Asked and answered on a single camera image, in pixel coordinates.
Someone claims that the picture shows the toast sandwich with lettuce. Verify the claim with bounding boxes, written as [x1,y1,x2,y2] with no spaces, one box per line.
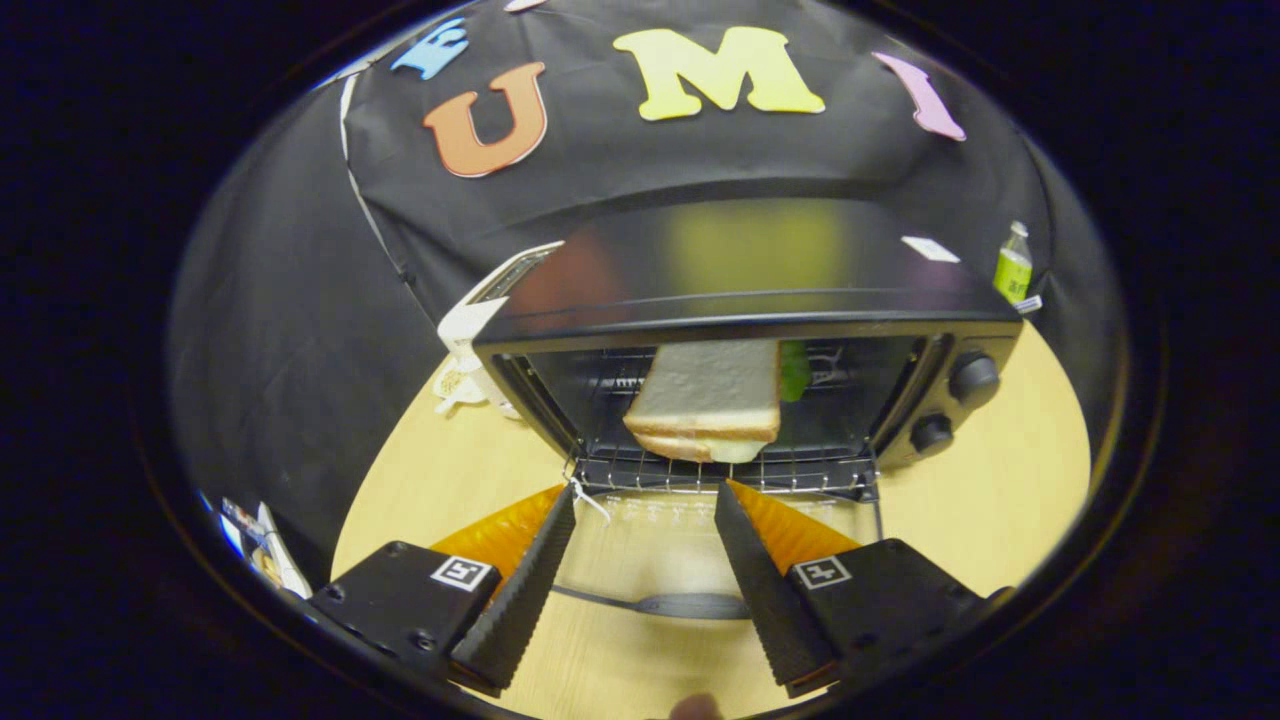
[622,338,813,464]

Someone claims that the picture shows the white cord loop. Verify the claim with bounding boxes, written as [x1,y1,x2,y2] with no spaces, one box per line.
[568,480,612,524]

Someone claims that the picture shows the white pop-up toaster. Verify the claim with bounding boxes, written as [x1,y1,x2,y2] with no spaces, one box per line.
[437,240,566,421]

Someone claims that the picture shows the green label drink bottle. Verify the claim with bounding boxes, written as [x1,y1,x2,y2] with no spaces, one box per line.
[993,221,1034,306]

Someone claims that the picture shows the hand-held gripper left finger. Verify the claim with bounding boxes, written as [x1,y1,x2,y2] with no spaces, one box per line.
[308,483,578,698]

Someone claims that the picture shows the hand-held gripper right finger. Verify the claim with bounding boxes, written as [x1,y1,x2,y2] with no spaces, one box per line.
[714,479,991,699]

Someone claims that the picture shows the black toaster oven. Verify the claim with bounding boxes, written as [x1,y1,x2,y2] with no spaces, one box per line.
[470,195,1026,621]

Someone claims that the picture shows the small white dish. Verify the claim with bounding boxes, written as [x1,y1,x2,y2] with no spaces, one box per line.
[432,365,491,417]

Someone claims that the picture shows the colourful printed papers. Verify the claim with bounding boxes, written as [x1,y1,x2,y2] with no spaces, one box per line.
[215,497,313,599]

